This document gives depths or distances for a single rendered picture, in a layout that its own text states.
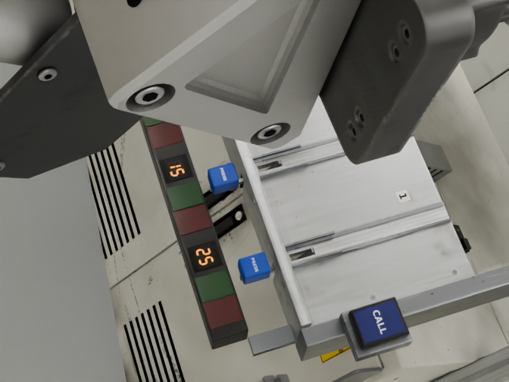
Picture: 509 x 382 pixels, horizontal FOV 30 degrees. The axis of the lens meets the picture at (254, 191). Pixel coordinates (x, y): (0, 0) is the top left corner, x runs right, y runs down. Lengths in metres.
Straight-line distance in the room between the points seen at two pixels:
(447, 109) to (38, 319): 1.11
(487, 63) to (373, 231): 2.16
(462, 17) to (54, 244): 0.76
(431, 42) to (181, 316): 1.32
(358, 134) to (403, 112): 0.03
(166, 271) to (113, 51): 1.31
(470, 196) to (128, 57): 1.46
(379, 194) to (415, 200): 0.04
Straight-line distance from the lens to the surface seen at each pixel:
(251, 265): 1.00
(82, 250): 1.00
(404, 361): 1.30
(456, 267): 1.05
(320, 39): 0.30
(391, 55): 0.29
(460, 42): 0.27
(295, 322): 1.00
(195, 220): 1.04
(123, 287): 1.67
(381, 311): 0.97
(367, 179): 1.07
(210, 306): 1.01
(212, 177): 1.04
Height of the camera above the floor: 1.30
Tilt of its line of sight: 34 degrees down
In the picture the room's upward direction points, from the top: 55 degrees clockwise
